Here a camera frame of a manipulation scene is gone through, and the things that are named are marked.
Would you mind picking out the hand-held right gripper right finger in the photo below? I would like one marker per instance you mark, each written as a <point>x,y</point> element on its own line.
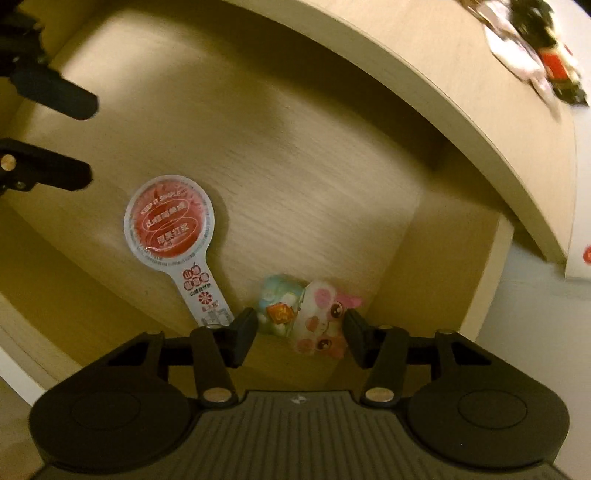
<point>355,337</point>

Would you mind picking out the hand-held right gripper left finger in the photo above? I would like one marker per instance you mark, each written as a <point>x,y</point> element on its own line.
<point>244,337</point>

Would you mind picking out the pink cartoon candy packet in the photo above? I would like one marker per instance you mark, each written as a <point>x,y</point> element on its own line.
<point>321,318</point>

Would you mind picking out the white card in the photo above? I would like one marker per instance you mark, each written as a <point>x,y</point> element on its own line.
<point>581,263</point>

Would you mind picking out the red round jelly packet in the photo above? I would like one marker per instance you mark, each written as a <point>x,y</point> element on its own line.
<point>168,221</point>

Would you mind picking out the wooden drawer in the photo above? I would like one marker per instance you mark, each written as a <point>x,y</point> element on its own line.
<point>300,161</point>

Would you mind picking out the black and red item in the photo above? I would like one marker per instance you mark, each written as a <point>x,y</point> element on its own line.
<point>551,55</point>

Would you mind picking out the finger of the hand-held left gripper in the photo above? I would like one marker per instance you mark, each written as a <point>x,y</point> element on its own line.
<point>51,170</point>
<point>60,99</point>

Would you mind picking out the blue cartoon candy packet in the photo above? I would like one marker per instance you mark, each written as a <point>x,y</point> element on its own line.
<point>277,300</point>

